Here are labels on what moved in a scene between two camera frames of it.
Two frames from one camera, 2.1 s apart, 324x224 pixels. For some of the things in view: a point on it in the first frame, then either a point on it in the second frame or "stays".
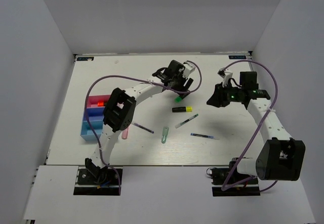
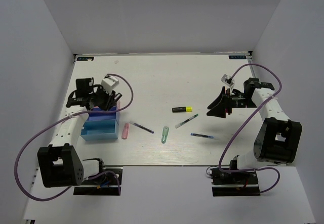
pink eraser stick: x=124 y=133 stays
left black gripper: x=184 y=80 → x=111 y=99
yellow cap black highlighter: x=183 y=109 stays
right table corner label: x=237 y=57 stays
